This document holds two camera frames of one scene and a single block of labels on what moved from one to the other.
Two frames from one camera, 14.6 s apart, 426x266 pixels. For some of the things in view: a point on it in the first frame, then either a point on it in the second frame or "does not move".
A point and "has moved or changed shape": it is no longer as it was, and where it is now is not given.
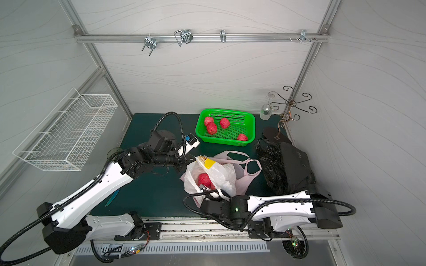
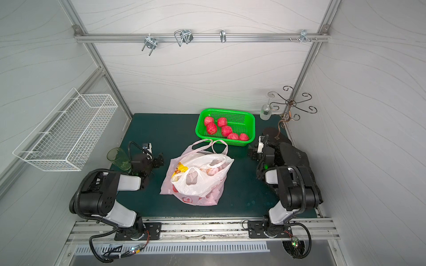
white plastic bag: [223, 175] has moved or changed shape
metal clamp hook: [184, 35] does not move
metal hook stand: [291, 112] does not move
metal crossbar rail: [107, 37] does not move
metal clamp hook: [303, 35] does not move
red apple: [204, 179] to [226, 130]
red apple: [212, 128] does not move
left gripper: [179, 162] to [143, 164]
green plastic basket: [241, 122] does not move
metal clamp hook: [151, 42] does not move
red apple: [224, 123] does not move
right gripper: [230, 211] to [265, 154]
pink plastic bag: [243, 178] to [218, 147]
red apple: [242, 137] does not move
